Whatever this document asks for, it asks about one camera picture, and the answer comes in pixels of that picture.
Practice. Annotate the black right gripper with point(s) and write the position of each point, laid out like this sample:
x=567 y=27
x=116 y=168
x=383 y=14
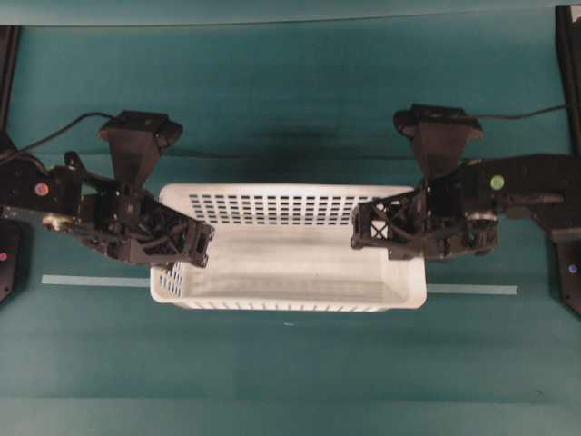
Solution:
x=454 y=216

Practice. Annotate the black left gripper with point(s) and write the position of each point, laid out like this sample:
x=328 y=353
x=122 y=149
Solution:
x=122 y=222

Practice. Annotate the white perforated plastic basket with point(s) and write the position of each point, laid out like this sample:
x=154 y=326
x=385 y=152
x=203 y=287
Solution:
x=298 y=232

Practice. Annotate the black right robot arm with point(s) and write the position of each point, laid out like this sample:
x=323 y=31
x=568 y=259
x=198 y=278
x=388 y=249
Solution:
x=544 y=188

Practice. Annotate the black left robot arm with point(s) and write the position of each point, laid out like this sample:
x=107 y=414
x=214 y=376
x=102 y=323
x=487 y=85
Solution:
x=27 y=187

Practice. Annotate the pale tape strip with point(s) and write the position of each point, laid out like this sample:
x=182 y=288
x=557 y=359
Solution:
x=164 y=287

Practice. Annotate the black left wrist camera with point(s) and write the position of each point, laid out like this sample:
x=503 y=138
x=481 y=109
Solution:
x=136 y=142

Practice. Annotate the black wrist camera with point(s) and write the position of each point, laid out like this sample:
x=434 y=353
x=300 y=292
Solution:
x=438 y=136
x=136 y=142

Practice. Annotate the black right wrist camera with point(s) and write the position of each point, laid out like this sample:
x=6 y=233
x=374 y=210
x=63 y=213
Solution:
x=438 y=136

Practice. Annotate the black metal frame rail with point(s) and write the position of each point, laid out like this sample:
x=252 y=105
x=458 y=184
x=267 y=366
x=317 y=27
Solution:
x=567 y=34

